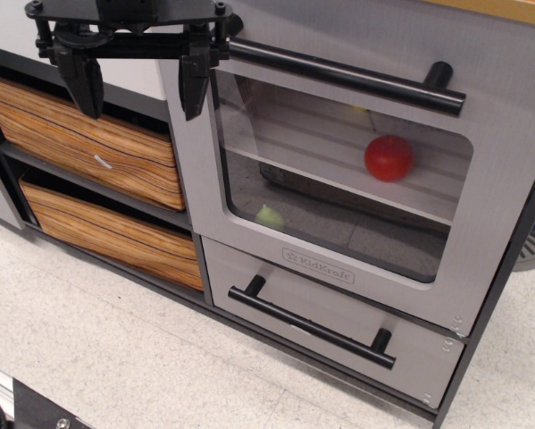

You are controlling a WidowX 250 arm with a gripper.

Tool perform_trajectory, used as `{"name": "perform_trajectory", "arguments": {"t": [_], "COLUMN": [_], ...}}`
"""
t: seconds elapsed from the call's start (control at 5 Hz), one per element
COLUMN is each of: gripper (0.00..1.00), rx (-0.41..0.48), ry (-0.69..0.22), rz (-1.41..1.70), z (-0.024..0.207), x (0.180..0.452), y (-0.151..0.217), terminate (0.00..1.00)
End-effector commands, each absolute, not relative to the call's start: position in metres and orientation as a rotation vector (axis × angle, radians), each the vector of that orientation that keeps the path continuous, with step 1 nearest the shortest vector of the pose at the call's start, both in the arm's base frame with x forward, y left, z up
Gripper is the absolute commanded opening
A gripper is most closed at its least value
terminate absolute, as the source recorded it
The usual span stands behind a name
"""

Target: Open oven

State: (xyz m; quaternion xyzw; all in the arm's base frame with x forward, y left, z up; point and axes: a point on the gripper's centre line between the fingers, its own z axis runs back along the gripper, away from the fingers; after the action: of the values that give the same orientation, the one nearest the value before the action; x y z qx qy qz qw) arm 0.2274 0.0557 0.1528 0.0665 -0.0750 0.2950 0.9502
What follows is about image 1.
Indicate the upper wood-pattern storage bin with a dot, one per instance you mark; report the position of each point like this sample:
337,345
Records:
122,156

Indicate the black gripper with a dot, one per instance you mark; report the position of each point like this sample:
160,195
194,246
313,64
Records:
76,33

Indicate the wood-pattern storage bin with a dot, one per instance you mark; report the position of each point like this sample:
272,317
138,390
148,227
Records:
122,156
68,214

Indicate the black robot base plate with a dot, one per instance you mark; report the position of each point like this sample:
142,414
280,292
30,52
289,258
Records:
34,411

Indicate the yellow toy bell pepper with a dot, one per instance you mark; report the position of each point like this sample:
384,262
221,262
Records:
359,108

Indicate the black oven door handle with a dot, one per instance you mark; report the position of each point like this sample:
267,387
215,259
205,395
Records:
430,94

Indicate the white oven rack shelf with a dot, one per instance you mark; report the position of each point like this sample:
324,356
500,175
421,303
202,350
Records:
331,150

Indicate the black drawer handle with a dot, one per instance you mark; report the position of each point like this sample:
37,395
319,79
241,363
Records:
376,352

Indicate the red toy tomato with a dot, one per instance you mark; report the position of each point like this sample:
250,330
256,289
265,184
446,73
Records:
389,158

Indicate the lower wood-pattern storage bin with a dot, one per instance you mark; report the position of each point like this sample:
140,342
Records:
68,214

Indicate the grey toy oven door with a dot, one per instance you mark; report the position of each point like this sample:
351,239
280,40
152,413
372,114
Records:
440,273

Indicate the grey lower drawer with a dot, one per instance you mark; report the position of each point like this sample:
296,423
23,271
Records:
403,356

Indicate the green toy pear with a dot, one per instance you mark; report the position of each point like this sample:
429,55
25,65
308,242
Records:
270,218

